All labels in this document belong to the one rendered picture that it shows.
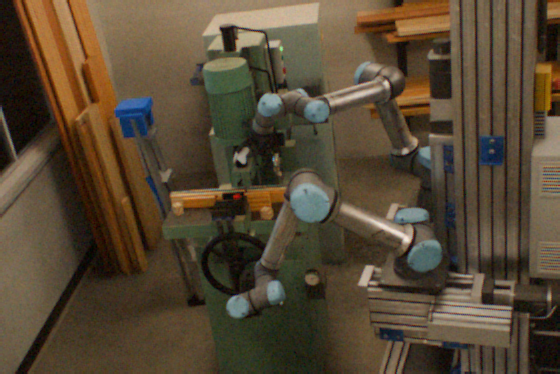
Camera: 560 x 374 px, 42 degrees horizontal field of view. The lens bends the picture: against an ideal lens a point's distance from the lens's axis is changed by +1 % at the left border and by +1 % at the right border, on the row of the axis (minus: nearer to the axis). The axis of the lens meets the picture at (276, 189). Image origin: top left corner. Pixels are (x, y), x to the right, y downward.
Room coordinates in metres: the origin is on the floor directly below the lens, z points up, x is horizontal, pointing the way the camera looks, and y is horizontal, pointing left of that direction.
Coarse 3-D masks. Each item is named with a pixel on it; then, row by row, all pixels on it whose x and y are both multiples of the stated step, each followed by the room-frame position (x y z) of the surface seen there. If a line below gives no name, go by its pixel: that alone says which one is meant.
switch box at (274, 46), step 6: (270, 42) 3.03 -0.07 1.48; (276, 42) 3.02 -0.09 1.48; (264, 48) 2.96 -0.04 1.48; (270, 48) 2.96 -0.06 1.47; (276, 48) 2.95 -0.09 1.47; (264, 54) 2.96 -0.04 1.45; (276, 54) 2.95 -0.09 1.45; (282, 54) 3.03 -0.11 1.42; (276, 60) 2.96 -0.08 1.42; (270, 66) 2.96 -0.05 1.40; (276, 66) 2.96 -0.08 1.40; (282, 66) 2.99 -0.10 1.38; (270, 72) 2.96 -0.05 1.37; (276, 72) 2.96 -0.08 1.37; (282, 72) 2.97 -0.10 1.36; (276, 78) 2.96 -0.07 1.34; (282, 78) 2.96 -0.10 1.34
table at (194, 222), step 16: (192, 208) 2.75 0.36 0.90; (208, 208) 2.73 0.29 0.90; (272, 208) 2.64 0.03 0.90; (176, 224) 2.62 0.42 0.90; (192, 224) 2.60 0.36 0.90; (208, 224) 2.59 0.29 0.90; (256, 224) 2.55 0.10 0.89; (272, 224) 2.53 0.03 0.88; (304, 224) 2.51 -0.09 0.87; (240, 240) 2.47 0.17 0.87
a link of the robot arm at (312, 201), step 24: (312, 192) 1.98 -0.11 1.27; (336, 192) 2.03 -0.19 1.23; (312, 216) 1.97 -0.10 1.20; (336, 216) 1.99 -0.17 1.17; (360, 216) 2.00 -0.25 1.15; (384, 240) 1.99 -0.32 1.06; (408, 240) 1.99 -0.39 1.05; (432, 240) 1.99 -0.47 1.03; (408, 264) 1.98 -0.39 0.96; (432, 264) 1.97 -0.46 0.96
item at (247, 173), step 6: (252, 162) 2.76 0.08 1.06; (234, 168) 2.71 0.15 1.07; (240, 168) 2.70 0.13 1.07; (246, 168) 2.69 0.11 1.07; (252, 168) 2.74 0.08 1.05; (234, 174) 2.68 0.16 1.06; (240, 174) 2.67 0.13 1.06; (246, 174) 2.67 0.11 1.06; (252, 174) 2.72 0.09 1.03; (234, 180) 2.68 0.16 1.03; (246, 180) 2.67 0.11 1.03; (252, 180) 2.68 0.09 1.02; (234, 186) 2.68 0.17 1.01; (240, 186) 2.67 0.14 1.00; (246, 186) 2.67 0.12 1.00
